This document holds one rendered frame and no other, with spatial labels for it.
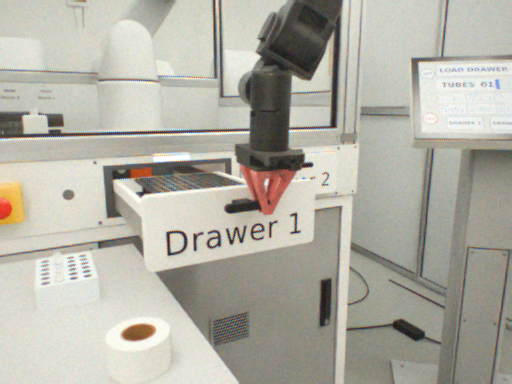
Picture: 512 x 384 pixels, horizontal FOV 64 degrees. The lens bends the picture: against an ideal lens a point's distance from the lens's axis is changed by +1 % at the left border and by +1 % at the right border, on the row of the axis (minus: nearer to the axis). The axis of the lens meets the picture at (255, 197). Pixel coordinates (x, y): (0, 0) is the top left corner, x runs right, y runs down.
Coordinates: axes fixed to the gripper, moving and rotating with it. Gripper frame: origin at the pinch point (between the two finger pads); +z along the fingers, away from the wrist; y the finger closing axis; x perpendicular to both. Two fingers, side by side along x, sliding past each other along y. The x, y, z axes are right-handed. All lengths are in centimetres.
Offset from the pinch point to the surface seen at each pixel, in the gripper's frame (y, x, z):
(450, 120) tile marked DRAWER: 27, -74, -8
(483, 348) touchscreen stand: 14, -92, 64
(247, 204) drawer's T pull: -0.6, 3.5, -1.2
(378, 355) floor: 55, -90, 96
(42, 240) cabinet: 35.6, 30.8, 14.1
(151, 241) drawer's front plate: 2.3, 16.9, 3.5
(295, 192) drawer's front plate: 3.2, -7.3, -0.8
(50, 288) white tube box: 8.6, 29.9, 11.0
